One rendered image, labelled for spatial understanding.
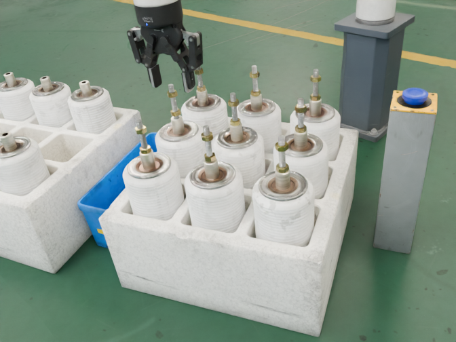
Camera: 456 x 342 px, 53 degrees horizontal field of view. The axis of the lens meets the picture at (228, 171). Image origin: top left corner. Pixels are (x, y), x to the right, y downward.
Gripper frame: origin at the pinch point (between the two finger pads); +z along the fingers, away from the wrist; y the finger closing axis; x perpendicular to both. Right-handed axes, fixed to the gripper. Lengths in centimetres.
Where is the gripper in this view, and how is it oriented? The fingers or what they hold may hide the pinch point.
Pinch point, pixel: (172, 81)
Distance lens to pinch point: 83.2
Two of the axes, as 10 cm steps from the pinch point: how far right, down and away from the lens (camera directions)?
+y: 8.8, 2.0, -4.3
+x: 4.6, -5.5, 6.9
